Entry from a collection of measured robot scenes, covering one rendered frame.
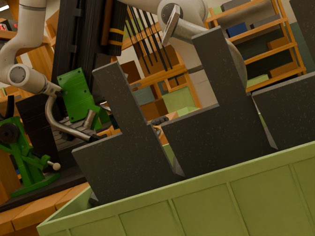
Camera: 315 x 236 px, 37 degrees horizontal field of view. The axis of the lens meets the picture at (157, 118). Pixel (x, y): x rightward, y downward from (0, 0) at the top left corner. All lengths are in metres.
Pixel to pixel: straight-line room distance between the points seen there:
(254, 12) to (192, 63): 9.90
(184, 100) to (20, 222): 3.43
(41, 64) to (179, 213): 2.23
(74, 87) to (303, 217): 1.45
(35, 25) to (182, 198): 1.12
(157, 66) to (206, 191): 4.27
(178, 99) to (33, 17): 3.23
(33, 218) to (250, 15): 10.14
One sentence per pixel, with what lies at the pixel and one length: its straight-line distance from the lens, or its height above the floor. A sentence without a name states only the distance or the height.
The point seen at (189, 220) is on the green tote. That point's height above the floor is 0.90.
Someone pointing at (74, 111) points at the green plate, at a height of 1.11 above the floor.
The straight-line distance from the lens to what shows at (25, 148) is 1.75.
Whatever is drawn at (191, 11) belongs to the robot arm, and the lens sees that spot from 1.34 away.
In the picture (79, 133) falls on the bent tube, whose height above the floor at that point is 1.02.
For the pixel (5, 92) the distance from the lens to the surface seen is 11.06.
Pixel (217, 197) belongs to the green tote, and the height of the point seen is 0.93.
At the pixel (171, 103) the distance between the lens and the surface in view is 4.81.
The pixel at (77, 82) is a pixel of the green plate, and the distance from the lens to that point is 1.97.
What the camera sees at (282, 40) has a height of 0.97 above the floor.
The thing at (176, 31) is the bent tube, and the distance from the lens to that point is 0.71.
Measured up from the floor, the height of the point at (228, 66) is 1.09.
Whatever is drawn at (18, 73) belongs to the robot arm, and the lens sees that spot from 1.69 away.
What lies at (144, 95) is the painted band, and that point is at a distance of 10.95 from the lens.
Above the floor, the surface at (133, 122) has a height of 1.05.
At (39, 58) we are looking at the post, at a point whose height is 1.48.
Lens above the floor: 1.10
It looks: 4 degrees down
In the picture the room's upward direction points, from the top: 21 degrees counter-clockwise
